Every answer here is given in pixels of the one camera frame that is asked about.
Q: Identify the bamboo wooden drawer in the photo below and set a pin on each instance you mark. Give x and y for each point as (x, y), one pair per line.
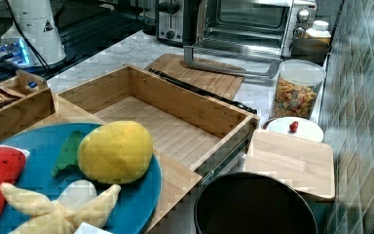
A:
(199, 133)

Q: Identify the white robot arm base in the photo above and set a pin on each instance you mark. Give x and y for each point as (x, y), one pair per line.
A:
(35, 34)

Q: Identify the bamboo drawer cabinet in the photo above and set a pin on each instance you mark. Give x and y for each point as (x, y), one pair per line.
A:
(176, 180)

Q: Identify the wooden cutting board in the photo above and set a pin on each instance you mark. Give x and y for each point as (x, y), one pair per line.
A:
(173, 65)

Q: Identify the yellow plush lemon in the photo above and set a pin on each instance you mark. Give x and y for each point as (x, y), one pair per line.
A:
(119, 152)

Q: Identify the black silver toaster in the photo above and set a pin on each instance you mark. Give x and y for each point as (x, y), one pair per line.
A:
(176, 21)

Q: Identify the black round bin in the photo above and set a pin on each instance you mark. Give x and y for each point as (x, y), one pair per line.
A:
(248, 203)

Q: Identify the blue round plate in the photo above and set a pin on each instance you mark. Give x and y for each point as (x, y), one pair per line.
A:
(136, 201)

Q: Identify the pink bowl with white lid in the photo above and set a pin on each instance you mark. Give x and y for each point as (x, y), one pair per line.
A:
(295, 127)

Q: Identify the clear jar of cereal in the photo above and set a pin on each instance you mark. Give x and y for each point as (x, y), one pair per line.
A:
(297, 89)

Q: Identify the silver toaster oven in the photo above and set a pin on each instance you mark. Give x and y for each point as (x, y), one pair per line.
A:
(255, 30)

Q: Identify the teal canister with wooden lid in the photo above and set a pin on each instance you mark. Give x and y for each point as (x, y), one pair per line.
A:
(304, 165)

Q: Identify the dark grey cup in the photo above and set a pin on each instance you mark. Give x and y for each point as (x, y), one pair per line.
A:
(309, 49)

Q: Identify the orange bottle with white cap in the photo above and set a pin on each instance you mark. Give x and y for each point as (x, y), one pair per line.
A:
(319, 31)

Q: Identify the cream plush starfish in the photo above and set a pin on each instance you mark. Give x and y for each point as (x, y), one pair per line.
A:
(53, 217)

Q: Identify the bamboo tea bag organizer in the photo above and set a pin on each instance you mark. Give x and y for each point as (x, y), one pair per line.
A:
(24, 100)

